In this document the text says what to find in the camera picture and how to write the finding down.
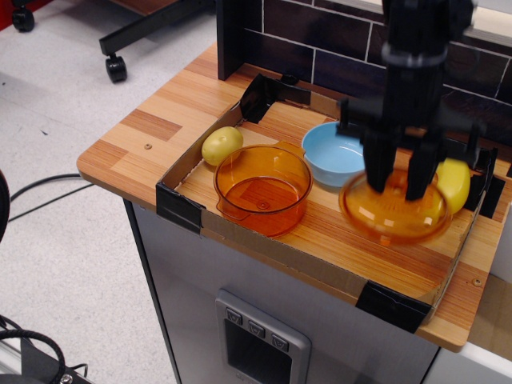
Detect black equipment with cables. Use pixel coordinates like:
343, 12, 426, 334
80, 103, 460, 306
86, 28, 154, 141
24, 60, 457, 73
1, 316, 90, 383

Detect orange transparent plastic pot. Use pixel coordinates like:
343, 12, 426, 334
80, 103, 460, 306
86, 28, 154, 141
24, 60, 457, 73
214, 142, 313, 238

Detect yellow toy banana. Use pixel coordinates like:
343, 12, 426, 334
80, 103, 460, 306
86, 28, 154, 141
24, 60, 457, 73
436, 158, 471, 214

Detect dark brick backsplash panel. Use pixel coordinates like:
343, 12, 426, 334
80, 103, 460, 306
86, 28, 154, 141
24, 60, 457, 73
216, 1, 511, 145

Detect black wheeled cart frame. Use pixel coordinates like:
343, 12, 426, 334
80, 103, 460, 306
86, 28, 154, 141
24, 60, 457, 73
1, 1, 215, 86

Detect grey toy dishwasher cabinet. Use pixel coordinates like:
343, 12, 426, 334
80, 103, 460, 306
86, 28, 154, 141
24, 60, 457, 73
123, 198, 512, 384

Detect light blue plastic bowl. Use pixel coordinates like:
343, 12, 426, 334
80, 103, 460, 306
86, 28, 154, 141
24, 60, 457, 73
302, 122, 365, 187

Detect black floor cable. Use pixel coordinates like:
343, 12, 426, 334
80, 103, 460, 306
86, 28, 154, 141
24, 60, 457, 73
7, 173, 94, 223

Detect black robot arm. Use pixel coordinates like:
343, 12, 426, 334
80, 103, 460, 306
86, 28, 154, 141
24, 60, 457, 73
338, 1, 486, 201

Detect cardboard fence with black tape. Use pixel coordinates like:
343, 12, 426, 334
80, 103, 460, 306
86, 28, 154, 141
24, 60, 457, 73
149, 66, 511, 350

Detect orange transparent pot lid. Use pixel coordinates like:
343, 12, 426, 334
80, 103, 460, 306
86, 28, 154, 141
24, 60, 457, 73
339, 169, 452, 246

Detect yellow toy potato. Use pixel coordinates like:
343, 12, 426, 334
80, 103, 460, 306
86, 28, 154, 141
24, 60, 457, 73
202, 126, 243, 166

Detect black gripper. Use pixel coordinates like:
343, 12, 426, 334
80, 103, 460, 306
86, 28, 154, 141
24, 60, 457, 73
338, 63, 486, 201

